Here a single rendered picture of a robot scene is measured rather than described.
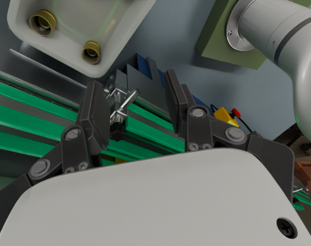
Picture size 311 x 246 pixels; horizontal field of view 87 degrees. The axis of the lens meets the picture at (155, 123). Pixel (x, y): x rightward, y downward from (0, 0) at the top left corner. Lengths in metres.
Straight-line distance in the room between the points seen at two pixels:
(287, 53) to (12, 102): 0.55
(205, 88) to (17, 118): 0.69
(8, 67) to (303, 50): 0.56
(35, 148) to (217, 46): 0.58
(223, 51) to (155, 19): 0.25
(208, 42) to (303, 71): 0.29
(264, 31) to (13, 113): 0.56
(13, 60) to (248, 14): 0.58
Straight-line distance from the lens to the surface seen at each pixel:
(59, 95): 0.40
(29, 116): 0.37
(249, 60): 0.73
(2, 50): 0.45
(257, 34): 0.55
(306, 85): 0.44
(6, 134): 0.43
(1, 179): 0.49
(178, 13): 0.63
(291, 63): 0.46
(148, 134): 0.34
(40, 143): 0.43
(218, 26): 0.61
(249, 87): 0.93
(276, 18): 0.53
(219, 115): 0.65
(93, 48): 0.40
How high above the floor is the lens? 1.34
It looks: 42 degrees down
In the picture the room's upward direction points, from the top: 170 degrees clockwise
